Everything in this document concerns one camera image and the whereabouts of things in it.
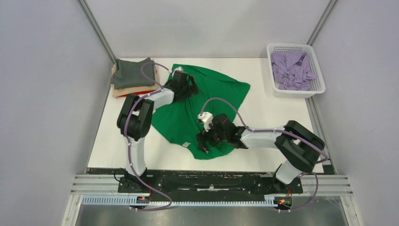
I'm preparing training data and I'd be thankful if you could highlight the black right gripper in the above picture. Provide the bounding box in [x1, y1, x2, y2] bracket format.
[196, 123, 229, 154]

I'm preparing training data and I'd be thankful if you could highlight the green t-shirt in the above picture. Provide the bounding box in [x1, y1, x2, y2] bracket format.
[152, 64, 250, 160]

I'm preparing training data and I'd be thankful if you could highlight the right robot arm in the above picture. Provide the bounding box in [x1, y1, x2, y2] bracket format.
[196, 112, 325, 192]

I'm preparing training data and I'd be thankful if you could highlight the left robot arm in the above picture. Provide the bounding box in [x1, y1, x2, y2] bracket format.
[117, 67, 200, 192]

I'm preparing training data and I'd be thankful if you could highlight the grey folded t-shirt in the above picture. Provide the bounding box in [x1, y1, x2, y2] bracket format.
[110, 57, 155, 89]

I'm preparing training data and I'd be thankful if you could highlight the purple crumpled t-shirt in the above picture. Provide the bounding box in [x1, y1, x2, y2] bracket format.
[271, 51, 317, 91]

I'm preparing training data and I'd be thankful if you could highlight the white plastic basket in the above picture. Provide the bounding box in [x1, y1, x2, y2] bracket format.
[267, 43, 326, 98]

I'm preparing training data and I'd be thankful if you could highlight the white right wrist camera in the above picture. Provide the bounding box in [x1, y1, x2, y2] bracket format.
[198, 112, 213, 132]

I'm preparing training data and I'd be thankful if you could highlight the white slotted cable duct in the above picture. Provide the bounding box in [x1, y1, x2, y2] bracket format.
[81, 195, 276, 207]

